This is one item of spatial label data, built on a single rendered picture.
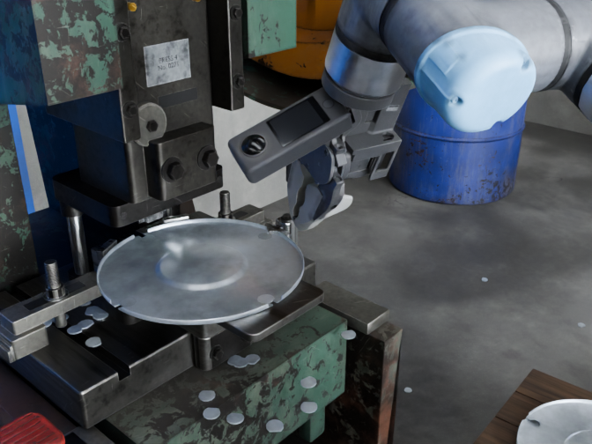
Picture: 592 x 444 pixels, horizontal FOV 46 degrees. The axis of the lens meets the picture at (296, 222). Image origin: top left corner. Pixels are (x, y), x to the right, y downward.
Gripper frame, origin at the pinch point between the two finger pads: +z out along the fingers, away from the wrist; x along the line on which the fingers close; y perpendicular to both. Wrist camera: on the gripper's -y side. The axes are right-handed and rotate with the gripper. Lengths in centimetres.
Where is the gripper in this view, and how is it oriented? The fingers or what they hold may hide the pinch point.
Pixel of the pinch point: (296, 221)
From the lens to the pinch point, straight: 78.9
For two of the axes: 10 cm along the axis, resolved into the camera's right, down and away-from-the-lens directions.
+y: 8.5, -2.3, 4.7
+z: -2.2, 6.6, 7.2
